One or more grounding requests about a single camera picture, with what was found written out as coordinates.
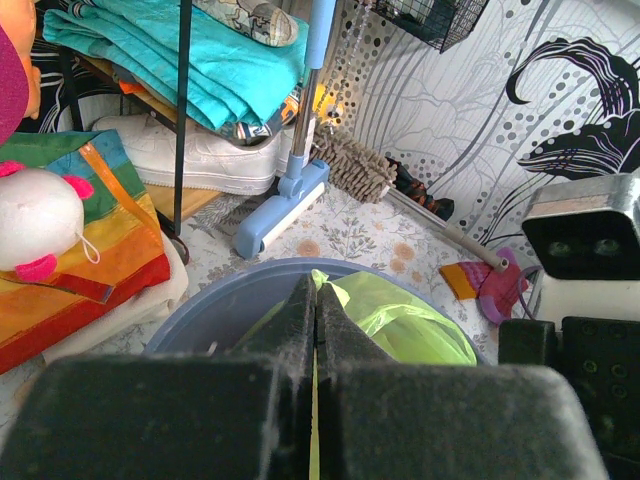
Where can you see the wooden shelf rack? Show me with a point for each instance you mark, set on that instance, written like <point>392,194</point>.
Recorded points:
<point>176,123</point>

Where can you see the blue plastic trash bin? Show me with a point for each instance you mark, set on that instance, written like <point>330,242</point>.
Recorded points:
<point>225,310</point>

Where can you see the magenta fabric bag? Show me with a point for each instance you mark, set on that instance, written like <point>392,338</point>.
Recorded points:
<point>14,89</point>

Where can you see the white sneakers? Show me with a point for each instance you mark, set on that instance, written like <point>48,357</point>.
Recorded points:
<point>210,161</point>

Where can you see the teal folded cloth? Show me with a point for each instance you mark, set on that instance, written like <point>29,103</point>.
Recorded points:
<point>232,78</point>

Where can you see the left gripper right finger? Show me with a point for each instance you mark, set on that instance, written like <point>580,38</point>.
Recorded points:
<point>380,419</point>

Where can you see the black wire basket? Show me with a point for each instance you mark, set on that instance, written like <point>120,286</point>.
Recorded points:
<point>440,24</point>

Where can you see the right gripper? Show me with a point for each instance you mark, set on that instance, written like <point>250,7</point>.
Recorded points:
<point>600,359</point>

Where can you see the blue floor mop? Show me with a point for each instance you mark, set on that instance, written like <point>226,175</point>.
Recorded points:
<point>304,180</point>

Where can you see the rainbow striped bag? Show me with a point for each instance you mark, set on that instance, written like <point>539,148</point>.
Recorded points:
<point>82,251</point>

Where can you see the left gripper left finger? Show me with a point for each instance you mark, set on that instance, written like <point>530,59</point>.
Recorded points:
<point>245,414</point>

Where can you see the patterned grey slipper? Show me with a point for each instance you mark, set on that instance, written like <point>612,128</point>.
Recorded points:
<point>259,20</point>

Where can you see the pink round plush doll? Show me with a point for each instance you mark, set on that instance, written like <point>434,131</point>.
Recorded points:
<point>42,217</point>

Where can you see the green plastic trash bag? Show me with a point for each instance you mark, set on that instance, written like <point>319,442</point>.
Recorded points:
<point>285,348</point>

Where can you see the grey chenille duster mop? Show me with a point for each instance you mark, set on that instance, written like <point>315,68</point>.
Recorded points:
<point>368,177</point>

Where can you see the dark folded umbrella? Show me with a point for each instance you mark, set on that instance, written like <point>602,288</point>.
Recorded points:
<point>416,191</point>

